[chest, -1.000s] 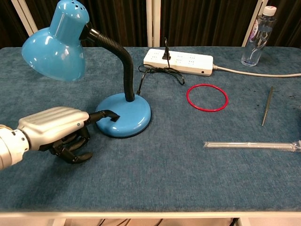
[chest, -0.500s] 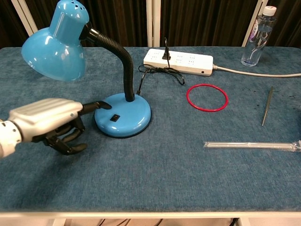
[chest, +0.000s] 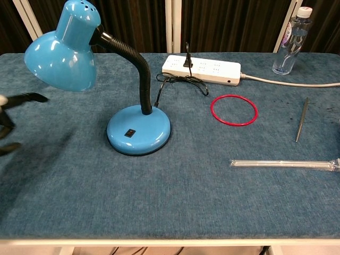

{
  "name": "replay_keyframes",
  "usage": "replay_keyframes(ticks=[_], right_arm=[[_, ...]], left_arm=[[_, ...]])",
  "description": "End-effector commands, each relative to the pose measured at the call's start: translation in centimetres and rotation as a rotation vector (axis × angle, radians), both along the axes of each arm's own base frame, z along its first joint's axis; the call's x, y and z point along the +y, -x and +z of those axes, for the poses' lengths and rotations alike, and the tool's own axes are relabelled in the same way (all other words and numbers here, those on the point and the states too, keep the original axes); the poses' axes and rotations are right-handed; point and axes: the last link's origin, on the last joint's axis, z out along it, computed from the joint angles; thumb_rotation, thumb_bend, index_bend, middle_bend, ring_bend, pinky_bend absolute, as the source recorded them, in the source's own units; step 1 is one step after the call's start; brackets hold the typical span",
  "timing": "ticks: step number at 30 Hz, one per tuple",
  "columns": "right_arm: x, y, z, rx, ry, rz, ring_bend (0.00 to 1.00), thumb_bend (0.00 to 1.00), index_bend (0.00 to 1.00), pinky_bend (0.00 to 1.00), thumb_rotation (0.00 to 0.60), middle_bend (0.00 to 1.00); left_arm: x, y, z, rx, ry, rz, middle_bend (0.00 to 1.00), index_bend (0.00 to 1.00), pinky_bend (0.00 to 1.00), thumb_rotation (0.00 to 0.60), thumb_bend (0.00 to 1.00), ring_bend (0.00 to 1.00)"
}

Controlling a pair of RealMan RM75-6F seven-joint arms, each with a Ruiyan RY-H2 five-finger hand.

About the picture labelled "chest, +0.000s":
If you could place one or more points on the blue desk lamp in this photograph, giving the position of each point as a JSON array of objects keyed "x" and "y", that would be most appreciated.
[{"x": 79, "y": 69}]

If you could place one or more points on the thin metal rod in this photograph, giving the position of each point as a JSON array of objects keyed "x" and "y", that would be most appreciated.
[{"x": 302, "y": 119}]

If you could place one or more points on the blue table cloth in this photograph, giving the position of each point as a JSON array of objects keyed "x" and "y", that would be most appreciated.
[{"x": 170, "y": 164}]

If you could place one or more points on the black curtain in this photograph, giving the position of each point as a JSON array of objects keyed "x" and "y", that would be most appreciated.
[{"x": 225, "y": 25}]

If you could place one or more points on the white partition post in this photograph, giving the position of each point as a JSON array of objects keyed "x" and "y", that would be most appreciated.
[
  {"x": 173, "y": 26},
  {"x": 288, "y": 26},
  {"x": 27, "y": 18}
]

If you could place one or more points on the white power strip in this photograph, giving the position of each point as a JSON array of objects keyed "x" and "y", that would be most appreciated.
[{"x": 204, "y": 69}]

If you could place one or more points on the clear glass test tube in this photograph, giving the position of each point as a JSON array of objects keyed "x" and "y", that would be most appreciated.
[{"x": 284, "y": 163}]

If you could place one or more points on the clear plastic water bottle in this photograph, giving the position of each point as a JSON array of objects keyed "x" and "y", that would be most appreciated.
[{"x": 290, "y": 42}]

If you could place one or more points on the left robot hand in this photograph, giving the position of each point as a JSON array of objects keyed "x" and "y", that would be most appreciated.
[{"x": 10, "y": 119}]

